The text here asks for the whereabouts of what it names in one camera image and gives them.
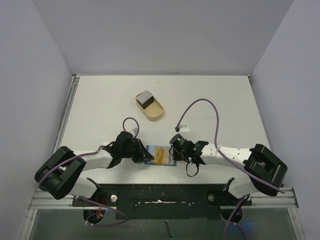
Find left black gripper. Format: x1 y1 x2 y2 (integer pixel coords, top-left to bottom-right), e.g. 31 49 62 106
121 138 154 163

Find blue leather card holder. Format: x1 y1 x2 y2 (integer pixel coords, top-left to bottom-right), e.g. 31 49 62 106
144 145 177 167

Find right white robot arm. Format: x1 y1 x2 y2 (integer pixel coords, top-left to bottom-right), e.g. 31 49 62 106
169 133 288 205

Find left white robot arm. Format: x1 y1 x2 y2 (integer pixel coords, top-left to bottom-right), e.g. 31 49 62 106
34 131 154 206

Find stack of credit cards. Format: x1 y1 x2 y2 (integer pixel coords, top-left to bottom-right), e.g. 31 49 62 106
135 90 154 109

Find beige oval tray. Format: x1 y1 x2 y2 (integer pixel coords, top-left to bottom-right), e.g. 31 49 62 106
135 96 164 121

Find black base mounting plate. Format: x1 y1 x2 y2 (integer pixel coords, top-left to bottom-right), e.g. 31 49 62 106
72 183 239 220

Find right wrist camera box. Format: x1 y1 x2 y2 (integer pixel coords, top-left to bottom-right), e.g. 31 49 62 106
178 125 191 133

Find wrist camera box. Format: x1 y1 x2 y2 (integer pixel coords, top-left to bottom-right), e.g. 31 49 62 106
130 127 138 136
178 125 191 133

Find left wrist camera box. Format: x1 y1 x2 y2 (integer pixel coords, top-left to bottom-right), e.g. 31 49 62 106
130 127 138 136

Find aluminium left side rail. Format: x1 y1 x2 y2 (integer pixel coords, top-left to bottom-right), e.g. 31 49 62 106
52 74 81 154

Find aluminium rail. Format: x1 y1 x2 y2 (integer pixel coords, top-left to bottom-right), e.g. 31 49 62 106
28 188 299 210
52 74 81 154

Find aluminium front rail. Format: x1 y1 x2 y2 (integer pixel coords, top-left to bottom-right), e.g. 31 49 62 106
28 188 299 210

